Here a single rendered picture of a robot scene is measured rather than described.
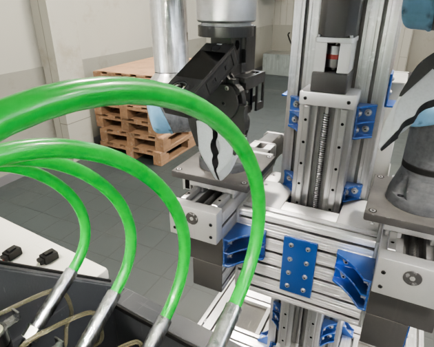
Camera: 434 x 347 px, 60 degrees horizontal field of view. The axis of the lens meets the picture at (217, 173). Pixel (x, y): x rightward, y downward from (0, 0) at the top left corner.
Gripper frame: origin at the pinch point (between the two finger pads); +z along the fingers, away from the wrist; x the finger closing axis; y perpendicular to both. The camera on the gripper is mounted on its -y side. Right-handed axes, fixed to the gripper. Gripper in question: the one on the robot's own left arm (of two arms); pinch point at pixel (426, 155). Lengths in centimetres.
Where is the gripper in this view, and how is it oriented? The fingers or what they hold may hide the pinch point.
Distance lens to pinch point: 40.2
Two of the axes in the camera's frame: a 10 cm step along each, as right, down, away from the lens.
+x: -7.1, -4.8, 5.2
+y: 3.9, 3.4, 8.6
